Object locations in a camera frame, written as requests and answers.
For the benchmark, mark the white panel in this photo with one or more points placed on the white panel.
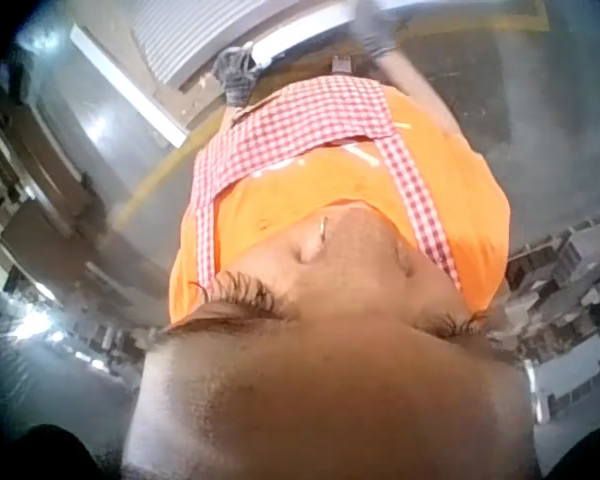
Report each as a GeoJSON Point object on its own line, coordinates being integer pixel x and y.
{"type": "Point", "coordinates": [305, 32]}

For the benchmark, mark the cluttered storage shelves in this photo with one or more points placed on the cluttered storage shelves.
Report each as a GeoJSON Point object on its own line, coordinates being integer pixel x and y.
{"type": "Point", "coordinates": [35, 200]}

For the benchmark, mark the heap of boxes and parts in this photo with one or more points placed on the heap of boxes and parts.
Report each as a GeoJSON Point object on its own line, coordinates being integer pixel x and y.
{"type": "Point", "coordinates": [565, 275]}

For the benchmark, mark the person's right hand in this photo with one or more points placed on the person's right hand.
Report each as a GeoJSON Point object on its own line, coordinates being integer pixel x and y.
{"type": "Point", "coordinates": [377, 32]}

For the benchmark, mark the white work table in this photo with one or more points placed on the white work table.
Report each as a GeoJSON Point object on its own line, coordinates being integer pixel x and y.
{"type": "Point", "coordinates": [575, 380]}

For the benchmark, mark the long white beam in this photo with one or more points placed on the long white beam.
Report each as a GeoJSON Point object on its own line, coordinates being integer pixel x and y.
{"type": "Point", "coordinates": [130, 87]}

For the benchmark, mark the person's left hand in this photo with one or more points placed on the person's left hand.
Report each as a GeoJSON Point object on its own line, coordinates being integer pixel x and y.
{"type": "Point", "coordinates": [237, 75]}

